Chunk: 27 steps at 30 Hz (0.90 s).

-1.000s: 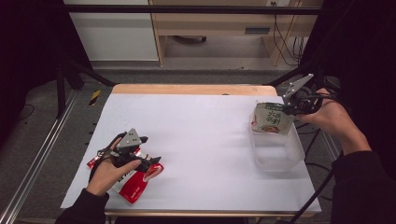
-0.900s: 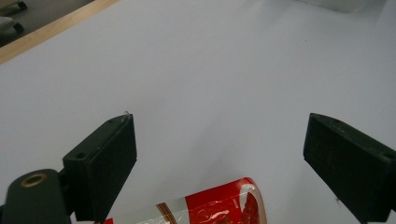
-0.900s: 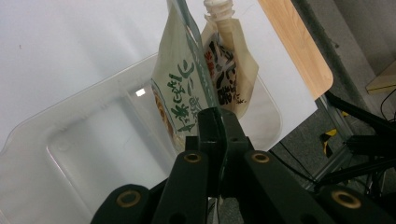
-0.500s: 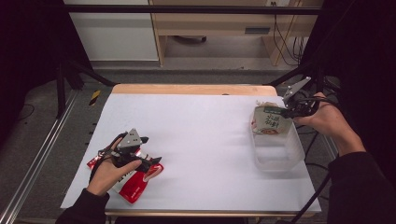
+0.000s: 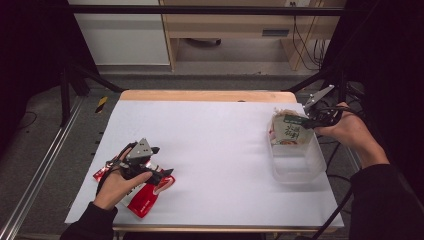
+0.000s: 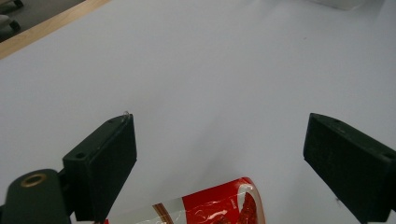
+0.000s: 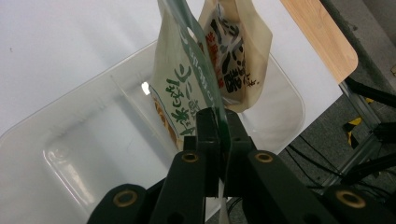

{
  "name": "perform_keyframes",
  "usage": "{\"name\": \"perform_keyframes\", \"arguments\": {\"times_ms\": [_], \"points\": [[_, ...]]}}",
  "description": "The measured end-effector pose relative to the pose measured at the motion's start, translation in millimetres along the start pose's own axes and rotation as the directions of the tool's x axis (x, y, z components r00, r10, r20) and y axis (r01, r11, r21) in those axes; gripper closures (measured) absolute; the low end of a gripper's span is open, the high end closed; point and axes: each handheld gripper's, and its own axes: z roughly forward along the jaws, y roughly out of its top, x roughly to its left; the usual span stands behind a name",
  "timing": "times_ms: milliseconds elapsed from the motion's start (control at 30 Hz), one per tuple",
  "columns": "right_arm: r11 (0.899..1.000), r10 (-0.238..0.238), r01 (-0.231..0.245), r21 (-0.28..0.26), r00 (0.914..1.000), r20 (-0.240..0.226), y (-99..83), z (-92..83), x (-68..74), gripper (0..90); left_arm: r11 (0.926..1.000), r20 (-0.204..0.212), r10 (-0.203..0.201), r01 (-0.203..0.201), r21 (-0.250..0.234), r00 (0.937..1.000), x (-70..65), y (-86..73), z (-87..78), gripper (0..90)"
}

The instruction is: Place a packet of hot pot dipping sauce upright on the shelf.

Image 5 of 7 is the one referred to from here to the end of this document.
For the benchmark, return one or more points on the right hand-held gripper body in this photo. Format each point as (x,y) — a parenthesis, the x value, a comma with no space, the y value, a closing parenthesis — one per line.
(321,111)

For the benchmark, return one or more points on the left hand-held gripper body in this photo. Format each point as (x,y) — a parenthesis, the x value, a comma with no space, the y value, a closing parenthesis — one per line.
(138,153)

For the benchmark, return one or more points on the beige and green seasoning packet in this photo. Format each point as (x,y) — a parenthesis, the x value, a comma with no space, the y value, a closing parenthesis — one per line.
(291,133)

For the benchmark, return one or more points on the red and white seasoning packet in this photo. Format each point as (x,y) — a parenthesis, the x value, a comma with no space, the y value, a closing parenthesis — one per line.
(146,198)

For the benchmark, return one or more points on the clear plastic container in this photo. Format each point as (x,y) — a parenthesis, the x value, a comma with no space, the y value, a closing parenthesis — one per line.
(296,163)

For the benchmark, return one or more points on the person's right hand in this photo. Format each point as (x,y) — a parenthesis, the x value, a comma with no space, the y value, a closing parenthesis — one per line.
(346,130)

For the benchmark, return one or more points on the person's left hand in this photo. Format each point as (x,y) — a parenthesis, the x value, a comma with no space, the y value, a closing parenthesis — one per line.
(115,190)

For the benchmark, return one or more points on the black metal stand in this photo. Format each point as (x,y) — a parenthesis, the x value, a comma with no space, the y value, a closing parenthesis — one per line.
(66,100)
(313,80)

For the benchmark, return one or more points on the black and yellow tape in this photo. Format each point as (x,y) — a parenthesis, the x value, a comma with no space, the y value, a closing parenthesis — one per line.
(101,104)

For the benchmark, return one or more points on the wooden table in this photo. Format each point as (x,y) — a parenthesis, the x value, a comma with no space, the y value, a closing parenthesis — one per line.
(200,96)

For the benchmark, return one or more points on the black curtain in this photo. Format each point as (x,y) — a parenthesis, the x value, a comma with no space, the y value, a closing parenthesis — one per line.
(30,50)
(390,50)

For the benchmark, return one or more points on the white cabinet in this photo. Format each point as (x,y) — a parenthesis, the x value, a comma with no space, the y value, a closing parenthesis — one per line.
(123,36)

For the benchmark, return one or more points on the wooden desk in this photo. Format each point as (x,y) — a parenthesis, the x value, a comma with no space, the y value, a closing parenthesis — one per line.
(233,23)

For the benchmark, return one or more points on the black metal crossbar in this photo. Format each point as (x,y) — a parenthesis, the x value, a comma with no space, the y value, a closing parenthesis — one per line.
(200,10)

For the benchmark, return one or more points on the aluminium rail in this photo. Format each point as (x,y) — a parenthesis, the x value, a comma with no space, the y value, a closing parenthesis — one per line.
(36,173)

